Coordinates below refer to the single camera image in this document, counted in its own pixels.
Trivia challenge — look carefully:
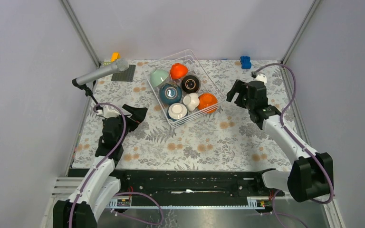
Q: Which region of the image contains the blue building block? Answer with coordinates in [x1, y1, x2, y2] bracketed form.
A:
[240, 56, 252, 69]

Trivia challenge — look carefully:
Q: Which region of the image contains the blue glazed bowl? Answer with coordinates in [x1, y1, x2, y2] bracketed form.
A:
[159, 83, 183, 105]

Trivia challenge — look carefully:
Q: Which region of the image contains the teal and white bowl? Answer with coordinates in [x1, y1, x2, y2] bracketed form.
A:
[167, 103, 188, 121]

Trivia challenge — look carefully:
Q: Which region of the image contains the orange bowl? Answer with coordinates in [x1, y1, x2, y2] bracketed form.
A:
[169, 63, 189, 79]
[197, 93, 218, 114]

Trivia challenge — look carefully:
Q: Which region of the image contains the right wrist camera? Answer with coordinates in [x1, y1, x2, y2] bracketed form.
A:
[251, 71, 268, 84]

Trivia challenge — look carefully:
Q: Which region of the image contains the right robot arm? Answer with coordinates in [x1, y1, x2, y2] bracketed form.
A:
[226, 80, 334, 203]

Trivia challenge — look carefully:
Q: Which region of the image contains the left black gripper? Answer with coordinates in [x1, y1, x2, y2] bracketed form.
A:
[115, 104, 147, 144]

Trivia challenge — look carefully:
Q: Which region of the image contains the purple cable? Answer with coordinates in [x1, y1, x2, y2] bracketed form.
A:
[67, 102, 165, 228]
[254, 63, 335, 228]

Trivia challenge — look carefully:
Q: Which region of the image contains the black bowl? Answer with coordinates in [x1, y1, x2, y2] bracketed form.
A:
[180, 75, 201, 94]

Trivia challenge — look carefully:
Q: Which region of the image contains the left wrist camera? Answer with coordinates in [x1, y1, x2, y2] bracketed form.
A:
[96, 105, 120, 119]

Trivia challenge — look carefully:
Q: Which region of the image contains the white wire dish rack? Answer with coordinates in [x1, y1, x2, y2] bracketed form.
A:
[143, 49, 224, 128]

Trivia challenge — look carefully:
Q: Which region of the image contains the grey building baseplate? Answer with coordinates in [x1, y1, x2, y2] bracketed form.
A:
[111, 65, 136, 82]

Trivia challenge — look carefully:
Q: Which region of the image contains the mint green bowl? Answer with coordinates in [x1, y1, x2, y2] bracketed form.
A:
[150, 69, 169, 87]

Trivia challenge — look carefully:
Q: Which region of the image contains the silver microphone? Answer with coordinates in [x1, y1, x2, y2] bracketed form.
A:
[72, 58, 129, 87]

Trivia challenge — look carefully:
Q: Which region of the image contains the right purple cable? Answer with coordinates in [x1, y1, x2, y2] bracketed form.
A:
[254, 63, 335, 228]

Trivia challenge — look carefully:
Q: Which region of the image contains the yellow building block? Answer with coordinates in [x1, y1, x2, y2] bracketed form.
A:
[111, 52, 120, 62]

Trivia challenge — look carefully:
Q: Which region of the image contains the small white floral bowl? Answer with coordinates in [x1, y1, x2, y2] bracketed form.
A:
[183, 93, 200, 112]

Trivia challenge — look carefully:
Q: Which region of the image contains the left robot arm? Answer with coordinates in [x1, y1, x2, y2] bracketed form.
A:
[53, 104, 148, 228]

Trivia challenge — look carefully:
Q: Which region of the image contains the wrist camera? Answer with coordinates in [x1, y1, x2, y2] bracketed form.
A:
[96, 105, 120, 119]
[251, 71, 268, 84]

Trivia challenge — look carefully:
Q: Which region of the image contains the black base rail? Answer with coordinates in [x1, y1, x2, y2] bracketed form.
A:
[110, 170, 276, 209]

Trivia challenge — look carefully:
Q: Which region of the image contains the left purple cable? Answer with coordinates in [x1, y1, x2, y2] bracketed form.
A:
[67, 102, 165, 228]

